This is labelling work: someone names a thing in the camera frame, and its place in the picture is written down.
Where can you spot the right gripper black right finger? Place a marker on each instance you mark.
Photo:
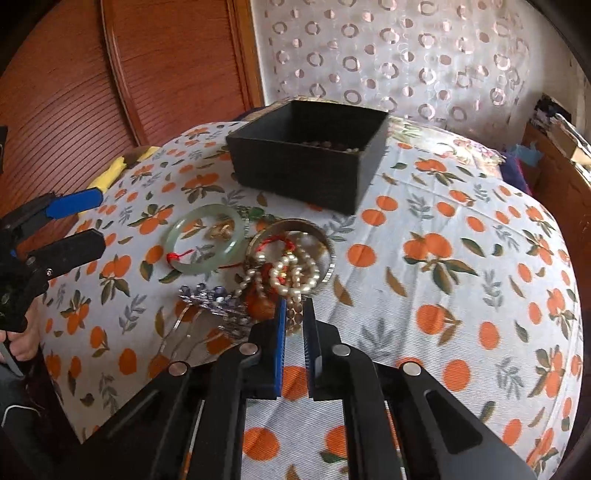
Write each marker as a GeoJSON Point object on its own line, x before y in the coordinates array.
{"type": "Point", "coordinates": [312, 348]}

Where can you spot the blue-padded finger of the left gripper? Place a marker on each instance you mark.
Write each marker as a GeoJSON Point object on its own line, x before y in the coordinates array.
{"type": "Point", "coordinates": [73, 204]}

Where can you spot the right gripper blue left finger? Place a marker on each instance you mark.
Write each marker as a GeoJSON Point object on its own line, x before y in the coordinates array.
{"type": "Point", "coordinates": [278, 356]}

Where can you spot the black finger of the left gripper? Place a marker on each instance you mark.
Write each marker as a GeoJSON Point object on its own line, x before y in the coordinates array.
{"type": "Point", "coordinates": [69, 252]}

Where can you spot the silver purple hair comb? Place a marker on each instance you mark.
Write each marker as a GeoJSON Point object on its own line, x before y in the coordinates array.
{"type": "Point", "coordinates": [207, 314]}

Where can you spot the silver metal bangle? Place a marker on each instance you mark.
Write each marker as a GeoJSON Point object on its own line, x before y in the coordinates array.
{"type": "Point", "coordinates": [282, 228]}

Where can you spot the pale green jade bangle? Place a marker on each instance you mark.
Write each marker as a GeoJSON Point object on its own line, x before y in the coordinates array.
{"type": "Point", "coordinates": [204, 239]}

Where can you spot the black jewelry box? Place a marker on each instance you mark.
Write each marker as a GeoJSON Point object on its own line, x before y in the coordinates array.
{"type": "Point", "coordinates": [325, 154]}

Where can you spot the person's left hand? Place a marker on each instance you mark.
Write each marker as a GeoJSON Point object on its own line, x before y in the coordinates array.
{"type": "Point", "coordinates": [24, 346]}

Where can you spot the yellow plush toy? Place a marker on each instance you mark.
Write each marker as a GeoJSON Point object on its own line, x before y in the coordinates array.
{"type": "Point", "coordinates": [124, 162]}

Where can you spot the wooden wardrobe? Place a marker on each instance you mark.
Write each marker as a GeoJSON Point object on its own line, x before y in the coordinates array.
{"type": "Point", "coordinates": [83, 82]}

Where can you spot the orange print bed cloth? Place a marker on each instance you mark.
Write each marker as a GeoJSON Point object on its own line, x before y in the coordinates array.
{"type": "Point", "coordinates": [444, 265]}

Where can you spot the dark blue blanket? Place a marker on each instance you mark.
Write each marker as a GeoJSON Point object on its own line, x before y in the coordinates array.
{"type": "Point", "coordinates": [512, 174]}

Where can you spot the teal plastic bag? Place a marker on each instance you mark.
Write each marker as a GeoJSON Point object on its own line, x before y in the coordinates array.
{"type": "Point", "coordinates": [528, 155]}

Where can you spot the wooden side cabinet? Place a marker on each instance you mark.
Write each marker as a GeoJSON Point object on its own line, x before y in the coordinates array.
{"type": "Point", "coordinates": [563, 190]}

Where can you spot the circle pattern sheer curtain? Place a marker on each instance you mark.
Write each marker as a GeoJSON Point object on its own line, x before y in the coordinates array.
{"type": "Point", "coordinates": [460, 65]}

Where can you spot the pile of folded clothes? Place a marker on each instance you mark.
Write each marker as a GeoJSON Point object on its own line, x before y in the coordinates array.
{"type": "Point", "coordinates": [553, 121]}

